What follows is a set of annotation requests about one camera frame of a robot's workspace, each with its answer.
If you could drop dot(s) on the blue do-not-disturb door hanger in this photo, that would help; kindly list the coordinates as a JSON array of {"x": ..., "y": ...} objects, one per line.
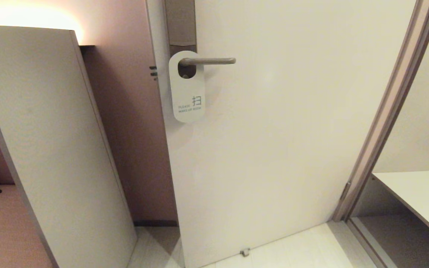
[{"x": 186, "y": 93}]

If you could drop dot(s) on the cream door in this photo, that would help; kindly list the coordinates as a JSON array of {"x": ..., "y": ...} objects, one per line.
[{"x": 274, "y": 149}]

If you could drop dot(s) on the brown metal lock plate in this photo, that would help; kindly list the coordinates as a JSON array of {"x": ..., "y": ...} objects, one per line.
[{"x": 180, "y": 22}]

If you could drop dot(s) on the small metal door stop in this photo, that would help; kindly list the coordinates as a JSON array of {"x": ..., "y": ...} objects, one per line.
[{"x": 245, "y": 252}]

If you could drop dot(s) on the dark baseboard strip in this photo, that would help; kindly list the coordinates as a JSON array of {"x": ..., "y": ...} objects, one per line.
[{"x": 155, "y": 223}]

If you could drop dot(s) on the beige partition panel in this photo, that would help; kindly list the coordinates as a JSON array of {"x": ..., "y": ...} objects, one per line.
[{"x": 50, "y": 130}]

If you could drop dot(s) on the white shelf board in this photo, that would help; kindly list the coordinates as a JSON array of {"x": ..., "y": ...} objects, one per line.
[{"x": 423, "y": 197}]

